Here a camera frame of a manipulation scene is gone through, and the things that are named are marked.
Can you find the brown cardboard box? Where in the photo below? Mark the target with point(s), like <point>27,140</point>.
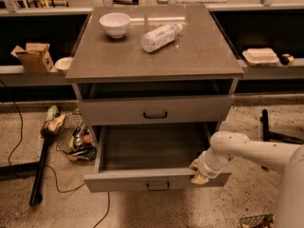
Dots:
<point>35,58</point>

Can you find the wire basket with utensils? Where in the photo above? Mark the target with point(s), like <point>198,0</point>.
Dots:
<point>75,141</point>

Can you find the grey top drawer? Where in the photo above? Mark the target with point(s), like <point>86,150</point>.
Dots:
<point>162,110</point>

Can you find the grey drawer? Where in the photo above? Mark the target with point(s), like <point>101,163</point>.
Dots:
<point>162,110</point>
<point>147,157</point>

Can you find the white foam food container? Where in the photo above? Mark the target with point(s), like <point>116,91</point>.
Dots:
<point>260,56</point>

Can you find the green chip bag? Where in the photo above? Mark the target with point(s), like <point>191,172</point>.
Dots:
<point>52,113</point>

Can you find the white bowl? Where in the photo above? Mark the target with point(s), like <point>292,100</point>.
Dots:
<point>115,24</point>

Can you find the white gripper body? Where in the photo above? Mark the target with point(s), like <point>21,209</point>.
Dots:
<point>205,167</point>

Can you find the black table leg right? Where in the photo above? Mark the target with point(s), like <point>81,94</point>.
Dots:
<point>270,136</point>

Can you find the clear plastic bottle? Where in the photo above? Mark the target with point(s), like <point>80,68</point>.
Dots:
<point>160,37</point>

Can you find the grey drawer cabinet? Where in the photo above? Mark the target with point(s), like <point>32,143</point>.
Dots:
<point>198,63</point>

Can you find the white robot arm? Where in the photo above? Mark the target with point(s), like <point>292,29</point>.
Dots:
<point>285,158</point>

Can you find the tan crumpled bag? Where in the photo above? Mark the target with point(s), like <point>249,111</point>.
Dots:
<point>53,127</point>

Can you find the wire basket bottom right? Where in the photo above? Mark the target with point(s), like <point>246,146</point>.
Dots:
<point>260,221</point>

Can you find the black table leg left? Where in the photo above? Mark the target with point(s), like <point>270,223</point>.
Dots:
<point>36,167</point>

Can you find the black table leg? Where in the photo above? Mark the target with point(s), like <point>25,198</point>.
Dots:
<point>270,136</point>
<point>36,167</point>

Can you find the small dark round object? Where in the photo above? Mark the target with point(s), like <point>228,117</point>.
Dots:
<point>286,59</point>

